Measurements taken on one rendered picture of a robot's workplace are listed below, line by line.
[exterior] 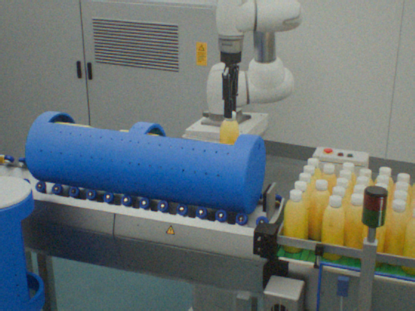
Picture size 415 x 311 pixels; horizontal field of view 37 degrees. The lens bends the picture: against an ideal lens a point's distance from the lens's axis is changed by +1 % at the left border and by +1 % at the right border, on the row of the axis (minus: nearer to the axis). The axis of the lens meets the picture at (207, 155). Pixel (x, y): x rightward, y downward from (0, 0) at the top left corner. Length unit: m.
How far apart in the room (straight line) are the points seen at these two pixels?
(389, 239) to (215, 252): 0.60
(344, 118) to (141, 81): 1.74
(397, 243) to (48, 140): 1.29
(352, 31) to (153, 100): 1.65
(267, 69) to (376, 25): 2.16
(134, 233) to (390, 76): 2.99
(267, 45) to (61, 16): 2.04
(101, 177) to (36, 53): 2.45
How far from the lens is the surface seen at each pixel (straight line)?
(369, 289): 1.85
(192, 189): 2.12
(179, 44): 3.92
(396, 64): 4.81
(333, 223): 2.00
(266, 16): 2.07
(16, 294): 2.37
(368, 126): 4.98
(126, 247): 2.39
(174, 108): 4.05
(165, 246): 2.29
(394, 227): 2.02
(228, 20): 2.07
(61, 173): 2.37
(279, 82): 2.77
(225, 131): 2.18
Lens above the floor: 1.96
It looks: 22 degrees down
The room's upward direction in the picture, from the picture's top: straight up
